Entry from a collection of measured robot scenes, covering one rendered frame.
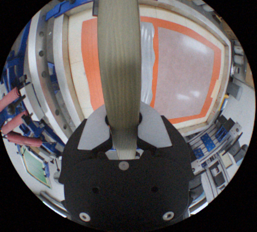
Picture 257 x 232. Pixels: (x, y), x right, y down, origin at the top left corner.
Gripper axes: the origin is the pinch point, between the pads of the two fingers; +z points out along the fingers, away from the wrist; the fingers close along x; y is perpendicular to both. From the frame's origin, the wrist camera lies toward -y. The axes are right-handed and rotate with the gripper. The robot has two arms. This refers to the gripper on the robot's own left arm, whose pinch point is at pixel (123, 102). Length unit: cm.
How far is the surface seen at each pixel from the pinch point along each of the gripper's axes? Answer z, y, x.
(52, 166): 20, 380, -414
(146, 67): 12.9, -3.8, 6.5
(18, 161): -73, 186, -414
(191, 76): 13.4, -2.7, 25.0
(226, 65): 11, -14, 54
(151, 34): 13.1, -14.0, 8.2
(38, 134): 8, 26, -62
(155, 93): 13.5, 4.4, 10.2
